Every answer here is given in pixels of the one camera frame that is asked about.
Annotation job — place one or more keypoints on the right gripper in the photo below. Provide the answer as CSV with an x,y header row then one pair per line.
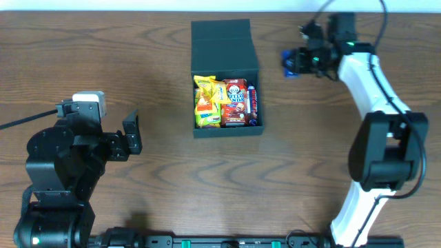
x,y
301,60

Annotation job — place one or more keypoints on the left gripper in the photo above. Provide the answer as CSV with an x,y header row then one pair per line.
x,y
117,146

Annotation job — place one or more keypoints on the blue Eclipse mint box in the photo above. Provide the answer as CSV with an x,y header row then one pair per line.
x,y
287,63

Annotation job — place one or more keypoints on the yellow orange candy packet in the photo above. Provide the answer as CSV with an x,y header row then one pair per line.
x,y
205,89

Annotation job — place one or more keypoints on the blue Dairy Milk bar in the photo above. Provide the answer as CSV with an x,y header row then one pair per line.
x,y
252,108

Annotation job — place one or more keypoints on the green Pretz snack box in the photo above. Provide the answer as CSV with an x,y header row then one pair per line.
x,y
207,120

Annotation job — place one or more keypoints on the small yellow snack packet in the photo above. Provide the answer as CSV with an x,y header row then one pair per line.
x,y
219,92

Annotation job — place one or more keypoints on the black container box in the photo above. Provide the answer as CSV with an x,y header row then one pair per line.
x,y
224,49

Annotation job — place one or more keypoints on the red Hello Panda box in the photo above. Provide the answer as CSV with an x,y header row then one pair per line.
x,y
234,114

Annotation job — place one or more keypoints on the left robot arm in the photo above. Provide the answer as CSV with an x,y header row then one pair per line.
x,y
64,164

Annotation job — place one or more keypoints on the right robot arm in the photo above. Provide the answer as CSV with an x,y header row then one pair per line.
x,y
387,160

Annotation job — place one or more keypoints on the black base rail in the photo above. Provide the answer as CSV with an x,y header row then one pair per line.
x,y
125,237

